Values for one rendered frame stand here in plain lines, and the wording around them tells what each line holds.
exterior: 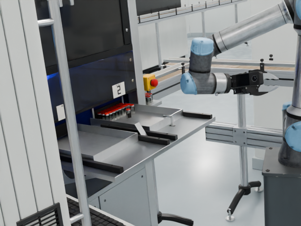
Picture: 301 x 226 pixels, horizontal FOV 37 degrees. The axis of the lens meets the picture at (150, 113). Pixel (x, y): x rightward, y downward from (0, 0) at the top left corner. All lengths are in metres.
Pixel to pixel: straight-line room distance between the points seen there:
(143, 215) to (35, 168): 1.39
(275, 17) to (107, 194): 1.10
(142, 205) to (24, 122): 1.43
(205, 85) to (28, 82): 0.72
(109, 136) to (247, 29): 0.73
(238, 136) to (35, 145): 2.00
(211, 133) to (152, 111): 0.91
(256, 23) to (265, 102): 1.84
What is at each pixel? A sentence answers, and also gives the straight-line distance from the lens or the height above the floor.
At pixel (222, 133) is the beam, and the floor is 0.50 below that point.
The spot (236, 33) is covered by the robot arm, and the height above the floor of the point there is 1.29.
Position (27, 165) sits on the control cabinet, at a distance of 1.08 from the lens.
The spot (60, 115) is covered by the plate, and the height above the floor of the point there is 1.01.
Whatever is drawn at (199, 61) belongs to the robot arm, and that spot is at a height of 1.22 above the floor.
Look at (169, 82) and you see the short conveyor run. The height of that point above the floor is 0.91.
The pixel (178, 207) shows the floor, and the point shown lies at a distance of 3.15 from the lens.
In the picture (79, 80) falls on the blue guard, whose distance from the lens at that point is 1.92.
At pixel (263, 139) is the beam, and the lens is 2.86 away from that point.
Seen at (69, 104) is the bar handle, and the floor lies 1.23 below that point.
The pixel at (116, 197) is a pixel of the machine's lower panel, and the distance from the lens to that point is 2.21.
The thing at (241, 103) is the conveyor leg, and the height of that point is 0.71.
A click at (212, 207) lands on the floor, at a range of 3.12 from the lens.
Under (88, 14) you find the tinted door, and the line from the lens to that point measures 1.97.
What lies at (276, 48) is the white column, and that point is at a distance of 3.32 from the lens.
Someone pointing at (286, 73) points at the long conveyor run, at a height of 0.92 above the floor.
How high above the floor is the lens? 1.51
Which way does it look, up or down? 17 degrees down
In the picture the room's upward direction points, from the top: 6 degrees counter-clockwise
